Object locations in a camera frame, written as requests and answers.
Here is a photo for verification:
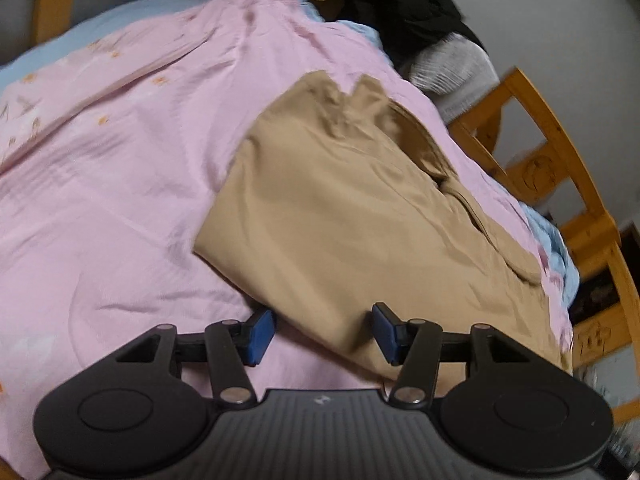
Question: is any pink blanket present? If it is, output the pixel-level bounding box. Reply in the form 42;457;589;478
0;0;576;478

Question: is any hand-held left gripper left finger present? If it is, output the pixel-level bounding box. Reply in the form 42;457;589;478
115;308;277;406

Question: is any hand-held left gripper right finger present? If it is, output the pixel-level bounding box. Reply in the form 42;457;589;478
371;302;531;406

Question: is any wooden bed frame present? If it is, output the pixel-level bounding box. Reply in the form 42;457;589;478
30;0;640;426

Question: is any black jacket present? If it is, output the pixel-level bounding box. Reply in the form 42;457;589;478
340;0;487;68

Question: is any grey white cloth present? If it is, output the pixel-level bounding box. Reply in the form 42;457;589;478
407;32;502;123

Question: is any tan hooded jacket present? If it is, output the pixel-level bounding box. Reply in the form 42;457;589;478
192;70;574;387

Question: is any light blue bed sheet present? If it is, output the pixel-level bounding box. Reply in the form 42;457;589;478
0;0;582;311

